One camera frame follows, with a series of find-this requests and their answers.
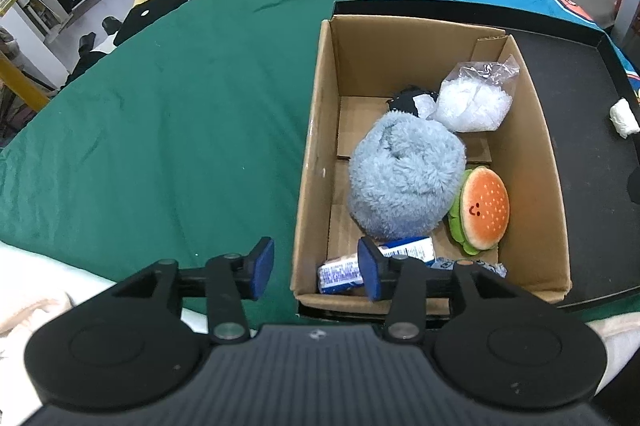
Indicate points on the black case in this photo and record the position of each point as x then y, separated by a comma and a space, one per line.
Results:
150, 13

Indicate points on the black tray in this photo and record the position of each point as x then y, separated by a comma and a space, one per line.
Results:
590, 186

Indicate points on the cardboard box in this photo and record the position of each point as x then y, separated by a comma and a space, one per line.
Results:
530, 165

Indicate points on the grey fluffy plush toy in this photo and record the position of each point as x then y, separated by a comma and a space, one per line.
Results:
405, 176

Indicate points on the black shoe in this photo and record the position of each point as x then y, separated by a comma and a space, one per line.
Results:
111, 24
86, 44

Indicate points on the black and white clothes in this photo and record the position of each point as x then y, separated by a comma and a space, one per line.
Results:
90, 60

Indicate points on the pink fluffy cloth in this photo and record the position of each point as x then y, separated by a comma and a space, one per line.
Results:
30, 313

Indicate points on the black and white soft item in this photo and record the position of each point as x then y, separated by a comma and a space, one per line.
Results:
405, 100

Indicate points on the burger plush toy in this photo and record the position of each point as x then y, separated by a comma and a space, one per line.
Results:
482, 206

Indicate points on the small blue and white wrapper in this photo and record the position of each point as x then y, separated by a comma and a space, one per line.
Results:
480, 267

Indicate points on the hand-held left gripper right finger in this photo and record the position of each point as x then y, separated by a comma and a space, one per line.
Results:
370, 270

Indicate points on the yellow table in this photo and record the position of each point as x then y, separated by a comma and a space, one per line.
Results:
20, 83

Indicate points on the blue and white tissue packet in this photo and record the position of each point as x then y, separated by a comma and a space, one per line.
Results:
340, 273

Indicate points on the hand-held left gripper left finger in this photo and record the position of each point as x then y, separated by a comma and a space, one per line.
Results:
262, 268

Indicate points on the white bed sheet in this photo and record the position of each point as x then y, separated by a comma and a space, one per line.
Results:
45, 271

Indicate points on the green cloth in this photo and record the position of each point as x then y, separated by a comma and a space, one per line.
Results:
175, 115

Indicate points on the clear bag of white stuffing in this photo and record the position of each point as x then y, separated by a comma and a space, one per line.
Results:
472, 105

